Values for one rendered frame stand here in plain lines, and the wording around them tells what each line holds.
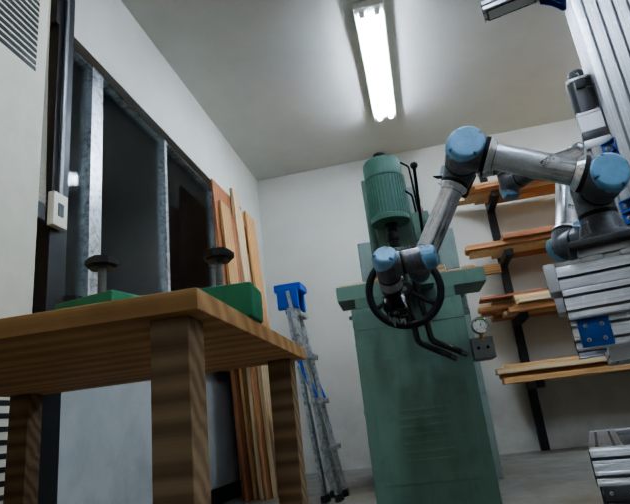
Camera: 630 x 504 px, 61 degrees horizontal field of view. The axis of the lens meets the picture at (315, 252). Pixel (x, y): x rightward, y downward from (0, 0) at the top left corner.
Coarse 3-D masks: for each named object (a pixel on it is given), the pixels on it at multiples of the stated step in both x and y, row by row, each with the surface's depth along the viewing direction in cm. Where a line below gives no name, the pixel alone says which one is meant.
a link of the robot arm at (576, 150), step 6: (576, 144) 228; (564, 150) 225; (570, 150) 224; (576, 150) 225; (582, 150) 226; (570, 156) 222; (576, 156) 224; (516, 180) 218; (522, 180) 216; (528, 180) 215; (522, 186) 220
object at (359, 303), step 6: (432, 288) 212; (450, 288) 211; (426, 294) 212; (432, 294) 212; (450, 294) 211; (360, 300) 216; (366, 300) 215; (378, 300) 215; (414, 300) 212; (360, 306) 215; (366, 306) 215
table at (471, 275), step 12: (432, 276) 204; (444, 276) 213; (456, 276) 212; (468, 276) 211; (480, 276) 211; (336, 288) 219; (348, 288) 218; (360, 288) 217; (456, 288) 218; (468, 288) 220; (480, 288) 223; (348, 300) 217
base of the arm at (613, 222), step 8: (600, 208) 166; (608, 208) 165; (616, 208) 167; (584, 216) 169; (592, 216) 166; (600, 216) 165; (608, 216) 164; (616, 216) 165; (584, 224) 168; (592, 224) 165; (600, 224) 164; (608, 224) 163; (616, 224) 162; (624, 224) 164; (584, 232) 168; (592, 232) 164; (600, 232) 163; (608, 232) 162
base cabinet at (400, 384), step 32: (448, 320) 208; (384, 352) 208; (416, 352) 206; (384, 384) 204; (416, 384) 203; (448, 384) 201; (384, 416) 201; (416, 416) 199; (448, 416) 197; (480, 416) 196; (384, 448) 198; (416, 448) 196; (448, 448) 194; (480, 448) 193; (384, 480) 195; (416, 480) 193; (448, 480) 191; (480, 480) 190
